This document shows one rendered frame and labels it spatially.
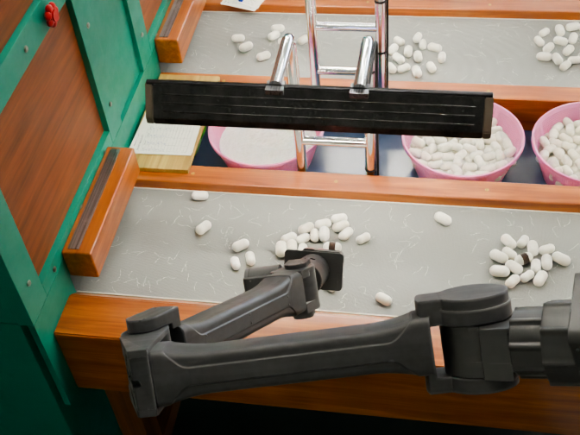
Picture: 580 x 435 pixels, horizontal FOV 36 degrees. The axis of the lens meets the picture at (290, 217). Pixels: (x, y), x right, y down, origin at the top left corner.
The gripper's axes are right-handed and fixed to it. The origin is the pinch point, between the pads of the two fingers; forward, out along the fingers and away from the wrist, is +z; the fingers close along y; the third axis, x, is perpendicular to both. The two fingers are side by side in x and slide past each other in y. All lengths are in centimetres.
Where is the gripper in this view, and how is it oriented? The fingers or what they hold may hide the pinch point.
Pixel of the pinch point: (319, 261)
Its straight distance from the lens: 165.0
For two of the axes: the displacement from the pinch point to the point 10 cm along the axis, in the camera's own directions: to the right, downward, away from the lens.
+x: -0.5, 9.9, 1.2
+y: -9.8, -0.7, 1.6
